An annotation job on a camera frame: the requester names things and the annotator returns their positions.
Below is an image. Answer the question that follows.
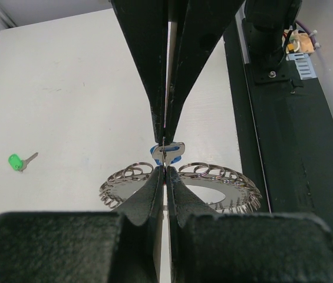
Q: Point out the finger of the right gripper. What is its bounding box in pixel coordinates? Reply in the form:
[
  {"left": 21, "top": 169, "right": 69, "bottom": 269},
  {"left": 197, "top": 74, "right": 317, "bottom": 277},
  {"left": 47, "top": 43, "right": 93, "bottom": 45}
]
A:
[
  {"left": 164, "top": 0, "right": 243, "bottom": 144},
  {"left": 111, "top": 0, "right": 168, "bottom": 144}
]

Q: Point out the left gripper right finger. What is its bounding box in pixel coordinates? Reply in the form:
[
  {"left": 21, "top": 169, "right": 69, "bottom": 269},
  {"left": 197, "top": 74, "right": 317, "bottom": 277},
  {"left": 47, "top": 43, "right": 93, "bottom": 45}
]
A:
[{"left": 166, "top": 167, "right": 333, "bottom": 282}]

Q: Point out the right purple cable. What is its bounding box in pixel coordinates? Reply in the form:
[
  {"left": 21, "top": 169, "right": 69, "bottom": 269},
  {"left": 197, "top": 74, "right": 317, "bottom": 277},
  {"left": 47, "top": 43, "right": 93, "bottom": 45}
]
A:
[{"left": 295, "top": 19, "right": 333, "bottom": 73}]

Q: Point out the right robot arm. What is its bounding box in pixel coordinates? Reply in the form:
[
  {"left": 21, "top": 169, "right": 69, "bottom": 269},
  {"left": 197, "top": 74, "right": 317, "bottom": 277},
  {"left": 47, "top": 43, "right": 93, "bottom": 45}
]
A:
[{"left": 112, "top": 1, "right": 301, "bottom": 145}]

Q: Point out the key with green tag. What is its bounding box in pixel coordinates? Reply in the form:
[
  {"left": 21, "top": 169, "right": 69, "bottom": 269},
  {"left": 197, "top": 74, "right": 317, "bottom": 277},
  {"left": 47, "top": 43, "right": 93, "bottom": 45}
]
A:
[{"left": 8, "top": 152, "right": 38, "bottom": 172}]

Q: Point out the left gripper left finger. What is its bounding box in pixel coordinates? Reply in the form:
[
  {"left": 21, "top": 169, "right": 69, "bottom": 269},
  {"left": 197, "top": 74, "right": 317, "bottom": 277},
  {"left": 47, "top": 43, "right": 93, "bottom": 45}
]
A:
[{"left": 0, "top": 167, "right": 164, "bottom": 282}]

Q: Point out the key with solid blue tag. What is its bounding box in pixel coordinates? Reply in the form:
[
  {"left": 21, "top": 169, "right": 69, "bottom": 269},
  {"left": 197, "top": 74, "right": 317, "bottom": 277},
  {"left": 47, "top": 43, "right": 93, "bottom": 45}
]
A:
[{"left": 150, "top": 142, "right": 186, "bottom": 166}]

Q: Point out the metal disc keyring holder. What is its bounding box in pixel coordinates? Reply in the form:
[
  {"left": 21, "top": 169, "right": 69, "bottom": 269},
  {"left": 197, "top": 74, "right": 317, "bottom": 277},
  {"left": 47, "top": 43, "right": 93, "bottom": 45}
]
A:
[{"left": 99, "top": 162, "right": 262, "bottom": 214}]

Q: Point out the left aluminium frame post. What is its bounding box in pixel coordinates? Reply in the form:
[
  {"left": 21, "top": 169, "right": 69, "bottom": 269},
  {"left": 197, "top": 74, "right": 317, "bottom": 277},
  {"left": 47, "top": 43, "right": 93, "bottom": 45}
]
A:
[{"left": 0, "top": 4, "right": 18, "bottom": 28}]

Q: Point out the right white slotted cable duct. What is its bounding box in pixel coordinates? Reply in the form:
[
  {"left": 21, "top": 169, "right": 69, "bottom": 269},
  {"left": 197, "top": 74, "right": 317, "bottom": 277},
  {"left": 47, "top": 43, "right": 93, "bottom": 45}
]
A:
[{"left": 286, "top": 53, "right": 317, "bottom": 80}]

